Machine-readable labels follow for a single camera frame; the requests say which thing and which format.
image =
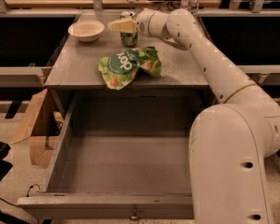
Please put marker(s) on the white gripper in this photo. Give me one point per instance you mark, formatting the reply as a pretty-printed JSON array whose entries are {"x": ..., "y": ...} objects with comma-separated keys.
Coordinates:
[{"x": 143, "y": 23}]

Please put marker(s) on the green soda can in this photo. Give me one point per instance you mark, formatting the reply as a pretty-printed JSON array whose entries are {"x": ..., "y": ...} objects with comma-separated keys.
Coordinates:
[{"x": 128, "y": 39}]

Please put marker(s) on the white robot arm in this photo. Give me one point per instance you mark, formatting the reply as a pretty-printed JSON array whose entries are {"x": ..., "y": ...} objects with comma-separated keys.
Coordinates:
[{"x": 228, "y": 142}]

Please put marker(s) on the grey open top drawer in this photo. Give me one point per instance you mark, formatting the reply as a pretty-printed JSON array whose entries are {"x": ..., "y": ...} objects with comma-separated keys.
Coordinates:
[{"x": 120, "y": 157}]

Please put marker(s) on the white bowl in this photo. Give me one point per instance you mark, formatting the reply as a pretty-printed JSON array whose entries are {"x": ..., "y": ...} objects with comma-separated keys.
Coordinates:
[{"x": 86, "y": 31}]

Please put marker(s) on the green chip bag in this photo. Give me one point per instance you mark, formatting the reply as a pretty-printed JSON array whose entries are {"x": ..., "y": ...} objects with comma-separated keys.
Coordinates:
[{"x": 119, "y": 70}]

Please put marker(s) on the grey cabinet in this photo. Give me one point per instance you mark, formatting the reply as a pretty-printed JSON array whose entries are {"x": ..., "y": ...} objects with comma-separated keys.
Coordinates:
[{"x": 157, "y": 80}]

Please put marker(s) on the brown cardboard box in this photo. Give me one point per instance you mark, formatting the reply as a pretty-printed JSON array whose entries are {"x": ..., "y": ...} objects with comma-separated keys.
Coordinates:
[{"x": 40, "y": 127}]

